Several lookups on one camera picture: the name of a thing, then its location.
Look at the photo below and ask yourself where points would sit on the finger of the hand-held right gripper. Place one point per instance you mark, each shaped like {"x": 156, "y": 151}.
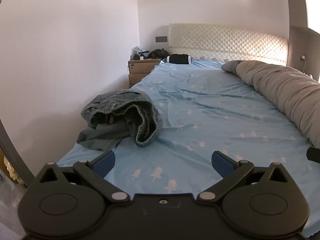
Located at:
{"x": 314, "y": 155}

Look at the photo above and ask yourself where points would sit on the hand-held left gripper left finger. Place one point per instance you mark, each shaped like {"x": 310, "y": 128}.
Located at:
{"x": 105, "y": 162}

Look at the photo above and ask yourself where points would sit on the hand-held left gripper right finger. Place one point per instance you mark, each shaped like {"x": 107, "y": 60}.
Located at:
{"x": 221, "y": 162}

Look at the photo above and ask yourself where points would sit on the grey-blue denim jeans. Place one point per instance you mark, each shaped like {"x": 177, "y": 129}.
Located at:
{"x": 110, "y": 130}

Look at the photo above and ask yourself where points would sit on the bed with light blue sheet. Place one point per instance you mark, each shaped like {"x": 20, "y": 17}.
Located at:
{"x": 212, "y": 110}

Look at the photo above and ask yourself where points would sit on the grey rolled duvet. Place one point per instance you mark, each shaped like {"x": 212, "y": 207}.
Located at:
{"x": 282, "y": 87}

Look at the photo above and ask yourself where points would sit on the yellow soft object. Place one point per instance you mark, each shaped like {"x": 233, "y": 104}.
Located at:
{"x": 13, "y": 172}

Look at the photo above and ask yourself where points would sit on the wooden nightstand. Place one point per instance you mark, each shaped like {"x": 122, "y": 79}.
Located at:
{"x": 140, "y": 67}

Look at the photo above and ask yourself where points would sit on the black cylindrical pillow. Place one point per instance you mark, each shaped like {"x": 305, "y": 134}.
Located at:
{"x": 178, "y": 59}

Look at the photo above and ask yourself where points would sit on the quilted beige headboard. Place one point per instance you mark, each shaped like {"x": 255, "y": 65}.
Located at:
{"x": 225, "y": 41}

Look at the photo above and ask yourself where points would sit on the grey door frame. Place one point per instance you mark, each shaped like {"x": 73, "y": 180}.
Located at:
{"x": 15, "y": 155}

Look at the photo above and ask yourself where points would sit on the grey wall switch plate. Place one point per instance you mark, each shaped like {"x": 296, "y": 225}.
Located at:
{"x": 161, "y": 39}

